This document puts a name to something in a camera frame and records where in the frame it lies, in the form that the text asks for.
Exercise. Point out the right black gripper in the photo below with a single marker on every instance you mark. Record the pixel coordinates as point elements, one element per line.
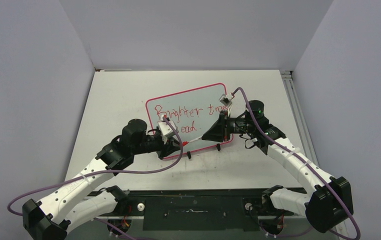
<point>217,132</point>

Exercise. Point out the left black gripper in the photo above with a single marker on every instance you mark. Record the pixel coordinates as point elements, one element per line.
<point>172,145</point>

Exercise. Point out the white whiteboard marker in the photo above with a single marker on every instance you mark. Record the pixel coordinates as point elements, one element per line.
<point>195,139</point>

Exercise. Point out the pink framed whiteboard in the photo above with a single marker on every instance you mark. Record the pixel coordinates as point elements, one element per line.
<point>193,111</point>

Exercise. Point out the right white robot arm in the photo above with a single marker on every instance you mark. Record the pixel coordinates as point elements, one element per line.
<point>327,200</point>

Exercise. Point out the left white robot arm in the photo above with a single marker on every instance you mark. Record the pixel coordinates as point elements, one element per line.
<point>53,217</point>

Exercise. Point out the aluminium rail frame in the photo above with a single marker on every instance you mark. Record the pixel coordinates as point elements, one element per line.
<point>116,97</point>

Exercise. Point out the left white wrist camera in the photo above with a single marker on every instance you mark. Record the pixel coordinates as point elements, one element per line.
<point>167,128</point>

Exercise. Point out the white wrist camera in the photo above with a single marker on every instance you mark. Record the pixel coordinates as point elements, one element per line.
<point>226,100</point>
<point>167,128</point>

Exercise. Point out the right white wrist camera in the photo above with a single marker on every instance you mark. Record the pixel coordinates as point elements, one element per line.
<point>226,100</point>

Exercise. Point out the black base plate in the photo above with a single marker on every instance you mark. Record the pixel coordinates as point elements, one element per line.
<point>197,210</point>

